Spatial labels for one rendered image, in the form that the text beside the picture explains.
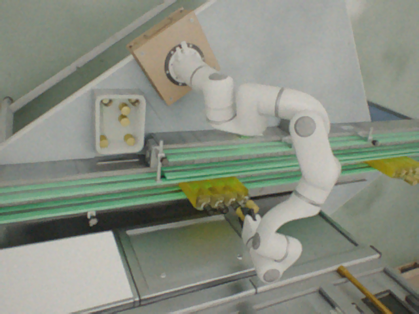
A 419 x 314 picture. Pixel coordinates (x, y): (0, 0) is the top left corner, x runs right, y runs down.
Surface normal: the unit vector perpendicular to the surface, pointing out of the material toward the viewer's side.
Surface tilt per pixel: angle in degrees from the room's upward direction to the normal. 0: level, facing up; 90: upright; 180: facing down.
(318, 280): 90
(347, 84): 0
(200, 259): 90
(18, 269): 90
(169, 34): 5
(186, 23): 5
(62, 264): 90
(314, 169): 57
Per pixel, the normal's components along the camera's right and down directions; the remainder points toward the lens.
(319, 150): -0.24, -0.01
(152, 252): 0.14, -0.89
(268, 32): 0.42, 0.44
